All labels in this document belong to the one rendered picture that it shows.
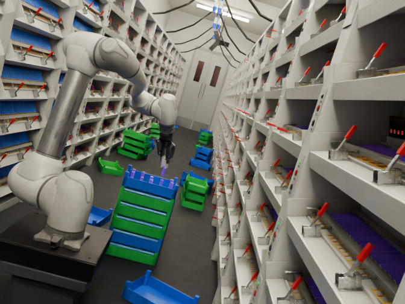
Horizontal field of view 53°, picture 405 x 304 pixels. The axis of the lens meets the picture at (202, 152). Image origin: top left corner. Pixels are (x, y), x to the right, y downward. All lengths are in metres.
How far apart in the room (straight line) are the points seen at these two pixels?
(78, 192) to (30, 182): 0.22
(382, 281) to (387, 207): 0.15
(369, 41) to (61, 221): 1.23
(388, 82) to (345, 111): 0.35
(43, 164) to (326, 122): 1.12
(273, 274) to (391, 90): 0.64
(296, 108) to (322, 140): 0.71
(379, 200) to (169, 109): 1.57
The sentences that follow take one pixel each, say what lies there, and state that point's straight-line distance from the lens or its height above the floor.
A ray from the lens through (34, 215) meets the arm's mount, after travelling 1.95.
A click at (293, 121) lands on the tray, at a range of 1.83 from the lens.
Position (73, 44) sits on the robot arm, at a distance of 1.80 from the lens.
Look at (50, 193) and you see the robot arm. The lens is 1.68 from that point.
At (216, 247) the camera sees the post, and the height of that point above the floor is 0.09.
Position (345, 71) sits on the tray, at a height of 1.16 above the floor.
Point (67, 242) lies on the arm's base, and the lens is 1.68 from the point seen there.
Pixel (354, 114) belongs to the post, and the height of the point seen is 1.06.
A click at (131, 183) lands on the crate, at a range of 2.22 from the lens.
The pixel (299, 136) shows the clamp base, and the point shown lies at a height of 0.95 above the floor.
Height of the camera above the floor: 0.99
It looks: 8 degrees down
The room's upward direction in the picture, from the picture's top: 17 degrees clockwise
